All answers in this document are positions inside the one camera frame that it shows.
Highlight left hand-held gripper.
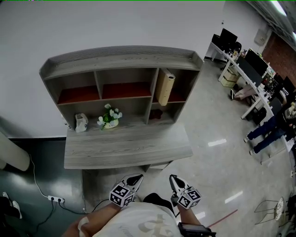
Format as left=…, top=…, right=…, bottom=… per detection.
left=109, top=174, right=144, bottom=207

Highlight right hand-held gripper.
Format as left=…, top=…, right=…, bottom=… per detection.
left=169, top=174, right=202, bottom=211

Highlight beige book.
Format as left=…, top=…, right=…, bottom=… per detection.
left=154, top=68, right=176, bottom=107

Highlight grey wooden shelf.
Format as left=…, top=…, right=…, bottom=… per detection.
left=38, top=45, right=204, bottom=131

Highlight person's right forearm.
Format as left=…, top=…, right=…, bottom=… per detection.
left=179, top=207, right=202, bottom=226

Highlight person's left forearm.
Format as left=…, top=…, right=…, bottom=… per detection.
left=62, top=203, right=124, bottom=237

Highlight person's black trousers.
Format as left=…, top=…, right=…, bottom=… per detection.
left=142, top=193, right=174, bottom=215

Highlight grey wooden desk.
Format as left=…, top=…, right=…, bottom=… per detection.
left=63, top=122, right=194, bottom=173

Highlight person's white printed shirt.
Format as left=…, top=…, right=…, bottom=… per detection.
left=92, top=200, right=185, bottom=237

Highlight black wrist-mounted device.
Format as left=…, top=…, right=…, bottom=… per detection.
left=177, top=221, right=217, bottom=237

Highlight white flowers in pot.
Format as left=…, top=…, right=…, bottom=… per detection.
left=96, top=103, right=123, bottom=131

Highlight dark red cloth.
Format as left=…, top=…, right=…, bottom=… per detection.
left=149, top=108, right=164, bottom=120

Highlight white power strip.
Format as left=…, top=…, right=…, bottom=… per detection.
left=47, top=195, right=65, bottom=204

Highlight cardboard box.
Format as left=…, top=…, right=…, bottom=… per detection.
left=221, top=75, right=237, bottom=88
left=225, top=68, right=241, bottom=83

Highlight long white office desk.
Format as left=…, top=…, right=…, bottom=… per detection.
left=204, top=41, right=292, bottom=151

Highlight white rounded column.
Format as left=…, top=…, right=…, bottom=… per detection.
left=0, top=131, right=31, bottom=172

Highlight black computer monitor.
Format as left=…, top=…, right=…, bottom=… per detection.
left=244, top=49, right=269, bottom=77
left=219, top=28, right=238, bottom=48
left=211, top=33, right=222, bottom=47
left=235, top=56, right=264, bottom=87

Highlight black power cable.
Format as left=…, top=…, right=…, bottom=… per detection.
left=34, top=199, right=111, bottom=232

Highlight wire frame chair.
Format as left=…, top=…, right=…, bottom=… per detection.
left=253, top=196, right=285, bottom=228

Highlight white power cable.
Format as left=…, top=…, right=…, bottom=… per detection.
left=29, top=154, right=49, bottom=199

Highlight white wall box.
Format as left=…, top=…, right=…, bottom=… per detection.
left=254, top=28, right=267, bottom=46

